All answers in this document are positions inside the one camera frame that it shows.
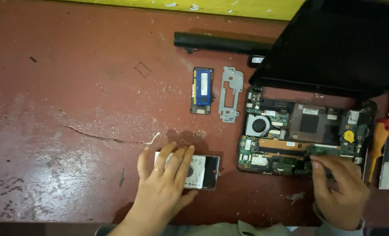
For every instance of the person's right hand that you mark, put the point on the person's right hand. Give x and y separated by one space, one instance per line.
343 196

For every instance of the person's left hand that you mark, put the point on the person's left hand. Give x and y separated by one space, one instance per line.
160 193

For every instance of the hard drive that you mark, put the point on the hard drive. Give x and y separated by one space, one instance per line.
207 170

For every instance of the laptop base with motherboard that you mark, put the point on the laptop base with motherboard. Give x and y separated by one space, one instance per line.
289 137

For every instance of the small white scrap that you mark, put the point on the small white scrap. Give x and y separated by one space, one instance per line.
152 139

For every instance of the yellow and red screwdriver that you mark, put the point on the yellow and red screwdriver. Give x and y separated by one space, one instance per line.
378 141

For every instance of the person's grey clothing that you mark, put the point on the person's grey clothing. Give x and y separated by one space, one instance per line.
233 230

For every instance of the blue memory module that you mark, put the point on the blue memory module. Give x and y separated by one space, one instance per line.
202 90

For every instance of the black laptop screen lid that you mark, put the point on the black laptop screen lid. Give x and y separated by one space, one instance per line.
332 46

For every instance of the small black white-labelled part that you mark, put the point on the small black white-labelled part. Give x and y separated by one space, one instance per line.
256 60

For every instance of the long black laptop battery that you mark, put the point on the long black laptop battery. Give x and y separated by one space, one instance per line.
220 42

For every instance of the grey metal bracket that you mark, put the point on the grey metal bracket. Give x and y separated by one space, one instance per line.
232 82

